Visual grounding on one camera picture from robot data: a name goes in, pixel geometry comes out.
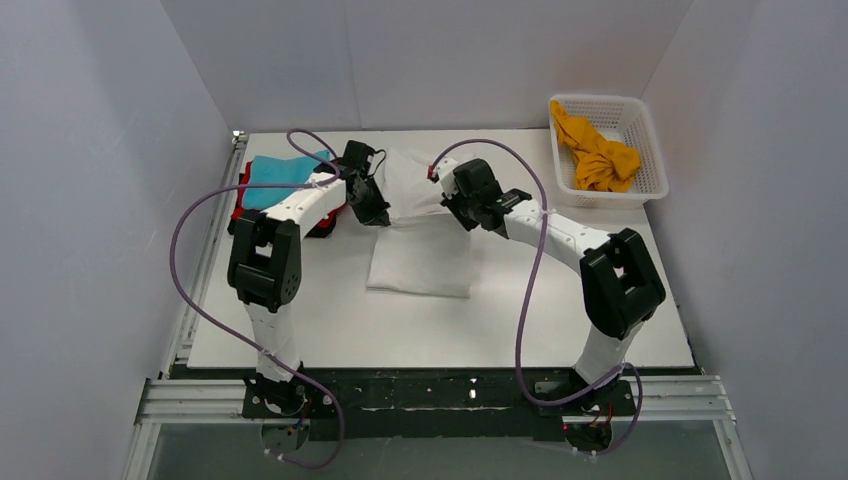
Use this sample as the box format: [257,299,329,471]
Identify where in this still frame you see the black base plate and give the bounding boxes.
[241,368,638,447]

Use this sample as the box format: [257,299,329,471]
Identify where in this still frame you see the folded red t shirt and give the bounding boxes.
[230,167,344,238]

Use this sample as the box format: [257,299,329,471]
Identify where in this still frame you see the purple cable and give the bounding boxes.
[168,128,347,472]
[430,138,644,457]

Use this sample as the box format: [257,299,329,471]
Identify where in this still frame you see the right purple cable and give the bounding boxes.
[430,138,644,457]

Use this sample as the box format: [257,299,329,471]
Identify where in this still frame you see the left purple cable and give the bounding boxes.
[168,128,347,472]

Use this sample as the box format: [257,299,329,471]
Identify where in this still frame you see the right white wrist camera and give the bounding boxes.
[427,157,460,198]

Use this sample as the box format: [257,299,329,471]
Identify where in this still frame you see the folded cyan t shirt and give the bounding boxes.
[239,155,320,210]

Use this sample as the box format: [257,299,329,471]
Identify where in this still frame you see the aluminium frame rail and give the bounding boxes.
[122,131,249,479]

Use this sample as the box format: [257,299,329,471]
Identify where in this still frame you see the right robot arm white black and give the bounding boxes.
[427,159,667,408]

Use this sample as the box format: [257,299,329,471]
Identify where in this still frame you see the orange t shirt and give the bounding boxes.
[549,100,642,193]

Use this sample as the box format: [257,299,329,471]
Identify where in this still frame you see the white plastic basket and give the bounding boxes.
[548,94,669,209]

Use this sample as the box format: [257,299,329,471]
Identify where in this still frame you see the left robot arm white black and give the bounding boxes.
[227,141,390,417]

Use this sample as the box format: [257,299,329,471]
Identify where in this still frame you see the folded black t shirt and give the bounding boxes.
[227,217,239,235]

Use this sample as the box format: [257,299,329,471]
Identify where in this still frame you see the white t shirt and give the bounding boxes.
[366,148,473,298]

